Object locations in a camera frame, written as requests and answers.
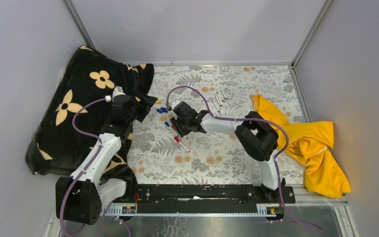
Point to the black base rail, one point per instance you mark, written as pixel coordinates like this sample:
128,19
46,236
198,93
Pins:
199,200

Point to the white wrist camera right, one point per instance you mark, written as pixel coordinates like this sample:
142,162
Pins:
118,90

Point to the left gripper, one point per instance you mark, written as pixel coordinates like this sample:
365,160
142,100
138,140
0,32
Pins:
145,104

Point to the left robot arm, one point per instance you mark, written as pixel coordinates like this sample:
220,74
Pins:
80,197

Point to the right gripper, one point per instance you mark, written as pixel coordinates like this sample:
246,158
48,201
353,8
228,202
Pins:
175,121

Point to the yellow capped marker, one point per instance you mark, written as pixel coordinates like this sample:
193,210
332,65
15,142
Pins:
222,101

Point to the yellow cloth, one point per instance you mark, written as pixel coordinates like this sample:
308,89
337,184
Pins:
309,144

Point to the black floral blanket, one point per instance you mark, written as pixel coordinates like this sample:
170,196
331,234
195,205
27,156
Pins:
56,147

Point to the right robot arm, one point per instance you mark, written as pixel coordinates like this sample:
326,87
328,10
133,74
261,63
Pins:
257,137

